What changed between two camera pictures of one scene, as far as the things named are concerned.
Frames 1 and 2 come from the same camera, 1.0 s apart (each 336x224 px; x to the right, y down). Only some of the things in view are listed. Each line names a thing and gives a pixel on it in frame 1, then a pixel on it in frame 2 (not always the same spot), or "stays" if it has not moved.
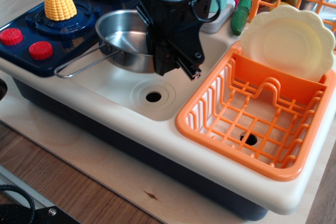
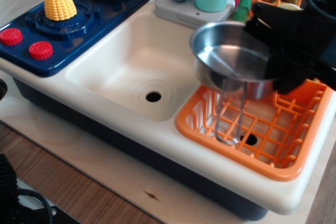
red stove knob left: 11,36 stays
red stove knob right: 41,50 stays
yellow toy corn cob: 58,6 stays
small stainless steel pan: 123,35 -> 227,57
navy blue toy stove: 31,40 stays
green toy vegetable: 239,17 stays
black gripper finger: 166,59 -> 286,74
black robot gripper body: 174,4 -> 302,42
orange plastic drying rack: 267,119 stays
